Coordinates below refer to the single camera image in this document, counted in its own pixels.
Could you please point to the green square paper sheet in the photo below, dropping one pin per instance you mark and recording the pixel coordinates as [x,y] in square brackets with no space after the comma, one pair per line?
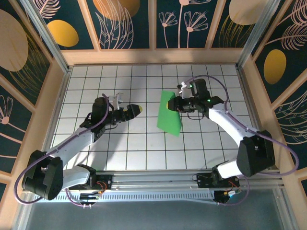
[168,122]

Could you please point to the aluminium table side rail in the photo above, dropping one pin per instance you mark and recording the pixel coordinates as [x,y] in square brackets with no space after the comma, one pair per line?
[255,119]
[54,119]

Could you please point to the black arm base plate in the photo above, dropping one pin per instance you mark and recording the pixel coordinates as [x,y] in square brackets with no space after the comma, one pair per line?
[204,182]
[108,178]

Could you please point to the aluminium corner post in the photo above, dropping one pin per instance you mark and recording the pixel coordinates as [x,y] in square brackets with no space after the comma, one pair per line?
[255,36]
[49,39]

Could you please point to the grey metal sheet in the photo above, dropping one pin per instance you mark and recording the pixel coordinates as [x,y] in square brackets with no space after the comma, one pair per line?
[153,218]

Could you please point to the black electronics module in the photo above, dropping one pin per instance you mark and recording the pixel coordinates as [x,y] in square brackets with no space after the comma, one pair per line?
[223,197]
[88,197]

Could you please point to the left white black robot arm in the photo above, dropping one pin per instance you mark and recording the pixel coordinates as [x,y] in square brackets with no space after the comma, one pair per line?
[72,143]

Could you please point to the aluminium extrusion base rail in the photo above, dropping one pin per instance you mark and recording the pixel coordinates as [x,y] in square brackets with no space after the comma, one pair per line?
[153,182]

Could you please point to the white gridded table mat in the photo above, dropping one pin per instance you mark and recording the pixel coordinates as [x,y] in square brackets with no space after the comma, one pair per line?
[120,83]

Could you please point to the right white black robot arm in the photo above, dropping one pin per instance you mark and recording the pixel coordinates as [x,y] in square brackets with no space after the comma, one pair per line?
[230,124]

